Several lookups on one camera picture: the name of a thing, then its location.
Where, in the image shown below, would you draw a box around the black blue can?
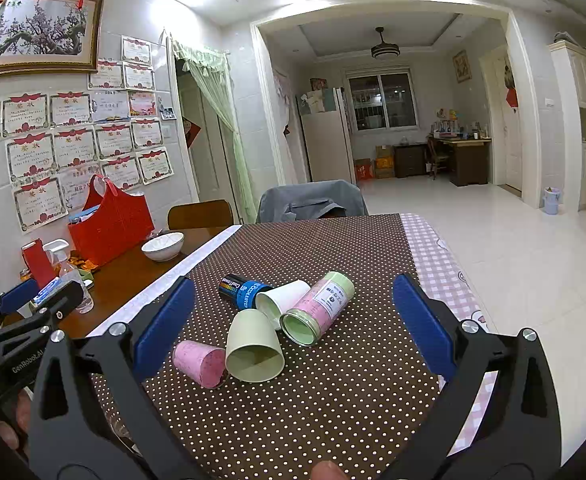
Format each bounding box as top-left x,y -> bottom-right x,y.
218,274 -> 272,310

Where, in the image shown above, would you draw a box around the pink paper cup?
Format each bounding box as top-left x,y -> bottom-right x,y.
172,340 -> 226,389

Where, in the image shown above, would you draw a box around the cream paper cup front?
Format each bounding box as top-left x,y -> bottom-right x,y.
226,309 -> 285,384

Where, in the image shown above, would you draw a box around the white paper cup green inside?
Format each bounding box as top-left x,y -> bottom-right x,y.
254,280 -> 310,330

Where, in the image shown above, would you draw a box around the person's left hand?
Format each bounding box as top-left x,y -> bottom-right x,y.
0,388 -> 32,453

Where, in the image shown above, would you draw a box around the person's right hand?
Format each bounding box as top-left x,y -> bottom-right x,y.
310,460 -> 348,480

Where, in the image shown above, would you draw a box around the red box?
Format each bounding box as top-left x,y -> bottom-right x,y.
22,238 -> 56,289

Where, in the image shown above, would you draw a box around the clear spray bottle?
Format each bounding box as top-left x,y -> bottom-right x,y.
43,238 -> 94,314

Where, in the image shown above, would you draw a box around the red felt bag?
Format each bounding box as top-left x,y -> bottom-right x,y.
68,174 -> 154,266

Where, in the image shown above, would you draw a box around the white ceramic bowl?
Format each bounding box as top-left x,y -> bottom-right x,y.
141,232 -> 184,262

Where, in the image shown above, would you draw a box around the brown polka dot tablecloth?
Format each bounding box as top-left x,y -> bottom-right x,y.
90,212 -> 499,480

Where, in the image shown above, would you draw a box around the brown wooden chair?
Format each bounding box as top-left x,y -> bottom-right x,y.
167,200 -> 233,230

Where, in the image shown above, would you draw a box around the pink green canister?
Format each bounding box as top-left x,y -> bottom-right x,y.
280,271 -> 355,347

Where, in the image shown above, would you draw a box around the blue trash bin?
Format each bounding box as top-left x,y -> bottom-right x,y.
543,186 -> 562,216

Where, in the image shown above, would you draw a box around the framed blossom painting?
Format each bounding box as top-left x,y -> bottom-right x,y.
0,0 -> 104,76

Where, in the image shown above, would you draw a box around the dark wooden desk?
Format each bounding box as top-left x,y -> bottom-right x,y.
436,139 -> 490,186

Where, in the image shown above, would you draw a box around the dark low cabinet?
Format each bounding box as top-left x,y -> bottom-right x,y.
394,143 -> 426,179

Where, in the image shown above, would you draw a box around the green door curtain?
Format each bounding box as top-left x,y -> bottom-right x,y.
171,39 -> 257,223

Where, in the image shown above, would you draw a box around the orange cardboard boxes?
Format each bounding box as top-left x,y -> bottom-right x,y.
355,145 -> 395,181

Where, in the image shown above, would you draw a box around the grey covered chair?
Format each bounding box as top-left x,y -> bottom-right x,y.
256,180 -> 369,223

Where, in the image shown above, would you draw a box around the white door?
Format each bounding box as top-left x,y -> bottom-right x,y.
479,46 -> 523,197

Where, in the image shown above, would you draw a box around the red door ornament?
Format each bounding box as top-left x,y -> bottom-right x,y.
506,88 -> 518,108

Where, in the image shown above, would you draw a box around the white refrigerator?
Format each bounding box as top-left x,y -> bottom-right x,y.
296,88 -> 356,184

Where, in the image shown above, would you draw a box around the dark window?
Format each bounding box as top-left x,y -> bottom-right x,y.
348,70 -> 418,131

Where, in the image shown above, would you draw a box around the small framed picture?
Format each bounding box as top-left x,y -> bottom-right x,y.
452,50 -> 472,84

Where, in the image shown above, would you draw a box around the ceiling fan lamp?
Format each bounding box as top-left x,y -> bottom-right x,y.
370,26 -> 401,60

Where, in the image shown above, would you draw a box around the white wall cabinet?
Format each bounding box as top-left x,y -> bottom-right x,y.
549,40 -> 586,212

